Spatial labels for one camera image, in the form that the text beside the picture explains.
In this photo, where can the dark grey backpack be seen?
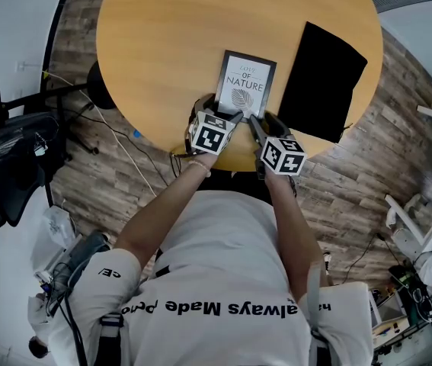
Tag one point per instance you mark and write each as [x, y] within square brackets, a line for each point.
[86, 250]

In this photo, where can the person's right forearm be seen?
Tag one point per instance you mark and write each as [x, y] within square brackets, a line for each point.
[295, 238]

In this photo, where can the pile of black equipment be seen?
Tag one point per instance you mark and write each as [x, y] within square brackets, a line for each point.
[425, 292]

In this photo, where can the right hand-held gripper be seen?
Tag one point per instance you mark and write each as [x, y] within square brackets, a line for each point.
[282, 156]

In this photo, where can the black cloth pouch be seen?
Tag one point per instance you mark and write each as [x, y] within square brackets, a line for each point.
[320, 86]

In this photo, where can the round wooden table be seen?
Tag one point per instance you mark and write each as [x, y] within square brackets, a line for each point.
[162, 52]

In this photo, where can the small white gadget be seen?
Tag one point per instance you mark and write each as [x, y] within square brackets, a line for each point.
[40, 151]

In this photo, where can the black office chair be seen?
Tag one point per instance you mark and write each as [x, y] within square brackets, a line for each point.
[13, 196]

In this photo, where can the person in white shirt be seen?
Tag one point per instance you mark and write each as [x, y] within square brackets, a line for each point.
[219, 242]

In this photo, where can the person's left forearm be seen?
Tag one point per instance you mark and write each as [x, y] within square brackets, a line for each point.
[154, 219]

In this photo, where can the open carton box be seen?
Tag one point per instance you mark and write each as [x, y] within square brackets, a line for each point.
[391, 318]

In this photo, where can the white table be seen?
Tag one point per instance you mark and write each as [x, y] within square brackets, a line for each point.
[404, 217]

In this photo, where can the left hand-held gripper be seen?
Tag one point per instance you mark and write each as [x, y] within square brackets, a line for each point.
[212, 135]

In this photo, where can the black framed nature print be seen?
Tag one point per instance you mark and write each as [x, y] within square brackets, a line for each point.
[246, 78]

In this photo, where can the white wrapped box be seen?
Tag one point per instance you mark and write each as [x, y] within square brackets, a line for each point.
[53, 227]

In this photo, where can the black standing fan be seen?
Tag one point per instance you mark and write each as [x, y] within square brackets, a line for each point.
[99, 86]

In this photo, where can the blue paper cup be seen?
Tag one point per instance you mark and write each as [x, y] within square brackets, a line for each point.
[137, 133]

